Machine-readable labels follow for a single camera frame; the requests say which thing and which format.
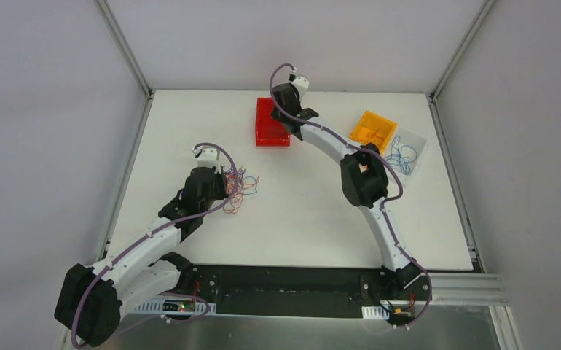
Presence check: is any orange purple wire bundle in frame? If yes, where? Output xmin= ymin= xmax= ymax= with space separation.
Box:
xmin=220 ymin=166 xmax=261 ymax=216

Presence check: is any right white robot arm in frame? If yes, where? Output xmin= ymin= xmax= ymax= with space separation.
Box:
xmin=270 ymin=82 xmax=423 ymax=299

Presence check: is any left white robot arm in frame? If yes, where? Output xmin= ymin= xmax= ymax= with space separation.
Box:
xmin=54 ymin=165 xmax=229 ymax=349

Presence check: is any red plastic bin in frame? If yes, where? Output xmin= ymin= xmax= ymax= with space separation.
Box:
xmin=254 ymin=97 xmax=291 ymax=147

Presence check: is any yellow plastic bin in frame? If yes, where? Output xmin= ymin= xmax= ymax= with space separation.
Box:
xmin=349 ymin=110 xmax=398 ymax=155

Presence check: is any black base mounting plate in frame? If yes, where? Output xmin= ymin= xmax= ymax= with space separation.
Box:
xmin=171 ymin=264 xmax=430 ymax=319

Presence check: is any clear white plastic bin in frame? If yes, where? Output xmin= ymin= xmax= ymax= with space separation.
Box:
xmin=383 ymin=126 xmax=429 ymax=187

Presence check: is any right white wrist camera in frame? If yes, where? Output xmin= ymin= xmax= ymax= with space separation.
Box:
xmin=288 ymin=69 xmax=310 ymax=101

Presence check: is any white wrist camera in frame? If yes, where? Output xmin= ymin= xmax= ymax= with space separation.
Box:
xmin=288 ymin=69 xmax=310 ymax=101
xmin=193 ymin=147 xmax=222 ymax=174

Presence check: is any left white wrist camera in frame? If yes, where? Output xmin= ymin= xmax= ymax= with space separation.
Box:
xmin=193 ymin=147 xmax=222 ymax=174

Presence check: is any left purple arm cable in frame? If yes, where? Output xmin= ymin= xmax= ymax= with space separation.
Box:
xmin=70 ymin=141 xmax=239 ymax=349

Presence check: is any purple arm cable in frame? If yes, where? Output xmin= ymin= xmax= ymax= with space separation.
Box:
xmin=70 ymin=141 xmax=239 ymax=349
xmin=268 ymin=63 xmax=434 ymax=325

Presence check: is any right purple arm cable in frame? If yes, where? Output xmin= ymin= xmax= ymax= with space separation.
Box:
xmin=268 ymin=63 xmax=434 ymax=325

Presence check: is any left white cable duct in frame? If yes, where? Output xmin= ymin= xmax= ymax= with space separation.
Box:
xmin=131 ymin=297 xmax=216 ymax=316

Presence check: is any white cable duct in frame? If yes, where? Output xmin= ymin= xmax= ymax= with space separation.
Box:
xmin=131 ymin=297 xmax=216 ymax=316
xmin=361 ymin=306 xmax=390 ymax=320

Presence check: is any right white cable duct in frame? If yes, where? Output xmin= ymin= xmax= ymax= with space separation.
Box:
xmin=361 ymin=306 xmax=390 ymax=320

